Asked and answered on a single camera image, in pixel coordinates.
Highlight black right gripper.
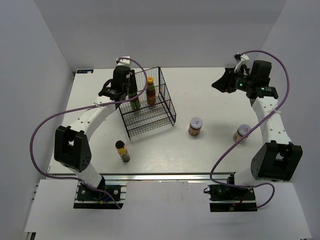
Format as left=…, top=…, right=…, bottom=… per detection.
left=211, top=66, right=254, bottom=94

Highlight green label sauce bottle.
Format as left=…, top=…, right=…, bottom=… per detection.
left=128, top=92, right=141, bottom=110

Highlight red chili sauce bottle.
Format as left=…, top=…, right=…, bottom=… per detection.
left=146, top=76, right=156, bottom=105

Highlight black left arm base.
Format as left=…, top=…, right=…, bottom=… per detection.
left=73, top=179, right=127, bottom=210

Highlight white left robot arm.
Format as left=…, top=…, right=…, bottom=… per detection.
left=53, top=62, right=134, bottom=200

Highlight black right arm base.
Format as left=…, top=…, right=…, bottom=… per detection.
left=203, top=184, right=258, bottom=213

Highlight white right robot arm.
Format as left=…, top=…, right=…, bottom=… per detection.
left=211, top=60, right=303, bottom=200

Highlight orange jar white lid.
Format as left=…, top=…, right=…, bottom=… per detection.
left=188, top=117, right=203, bottom=136

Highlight blue label sticker left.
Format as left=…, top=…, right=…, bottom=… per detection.
left=76, top=69, right=94, bottom=74

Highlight black cap pepper shaker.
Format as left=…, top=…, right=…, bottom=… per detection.
left=115, top=140, right=131, bottom=163

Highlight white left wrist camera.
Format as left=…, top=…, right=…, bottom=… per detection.
left=116, top=56, right=131, bottom=68

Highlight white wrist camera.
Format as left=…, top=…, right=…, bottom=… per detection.
left=234, top=53, right=250, bottom=73
left=116, top=56, right=131, bottom=68

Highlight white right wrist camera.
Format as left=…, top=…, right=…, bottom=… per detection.
left=234, top=53, right=250, bottom=73

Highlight black wire tiered rack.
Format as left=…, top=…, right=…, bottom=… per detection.
left=119, top=66, right=177, bottom=140

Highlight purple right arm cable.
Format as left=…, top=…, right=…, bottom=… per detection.
left=209, top=49, right=291, bottom=210

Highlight aluminium front rail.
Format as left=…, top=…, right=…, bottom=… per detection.
left=46, top=172, right=237, bottom=181

